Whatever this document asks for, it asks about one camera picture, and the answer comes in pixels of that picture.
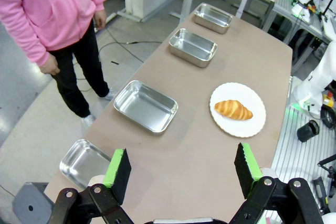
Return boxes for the black trousers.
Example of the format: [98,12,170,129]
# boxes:
[48,19,110,119]

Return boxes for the grey plastic stool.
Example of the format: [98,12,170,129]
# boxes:
[12,182,57,224]

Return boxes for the person's left hand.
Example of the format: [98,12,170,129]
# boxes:
[93,9,108,31]

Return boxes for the black floor cable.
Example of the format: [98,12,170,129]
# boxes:
[76,24,163,93]

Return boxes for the person's right hand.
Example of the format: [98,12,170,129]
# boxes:
[38,54,61,76]

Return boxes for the person's left grey sneaker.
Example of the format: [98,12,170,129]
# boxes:
[101,88,119,101]

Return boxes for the person's right forearm pink sleeve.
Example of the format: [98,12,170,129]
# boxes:
[0,11,50,67]

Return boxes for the yellow emergency stop button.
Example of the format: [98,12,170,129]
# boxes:
[322,91,336,109]

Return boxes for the white scalloped round plate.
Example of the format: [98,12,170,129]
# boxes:
[209,82,267,138]

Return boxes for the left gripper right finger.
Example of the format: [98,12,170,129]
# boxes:
[229,142,325,224]

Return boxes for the person's grey sneaker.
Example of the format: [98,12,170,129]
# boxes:
[80,114,96,131]
[101,88,119,101]

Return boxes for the person's right grey sneaker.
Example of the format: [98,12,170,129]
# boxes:
[80,114,96,131]

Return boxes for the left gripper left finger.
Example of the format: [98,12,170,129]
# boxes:
[48,148,134,224]

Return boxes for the aluminium slotted robot bench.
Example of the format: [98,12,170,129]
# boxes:
[270,76,336,224]

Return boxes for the pink hoodie torso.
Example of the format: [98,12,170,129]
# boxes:
[0,0,107,67]

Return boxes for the black metal bracket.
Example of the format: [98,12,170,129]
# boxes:
[312,153,336,214]

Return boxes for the rectangular stainless steel tray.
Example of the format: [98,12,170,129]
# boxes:
[59,138,112,190]
[113,80,179,134]
[193,3,234,35]
[168,28,218,68]

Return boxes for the golden croissant bread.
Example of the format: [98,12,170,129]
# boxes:
[214,99,254,121]

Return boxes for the coiled black cable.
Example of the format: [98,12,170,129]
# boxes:
[319,105,336,130]

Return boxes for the black cylinder cup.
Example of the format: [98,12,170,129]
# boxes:
[297,119,321,143]

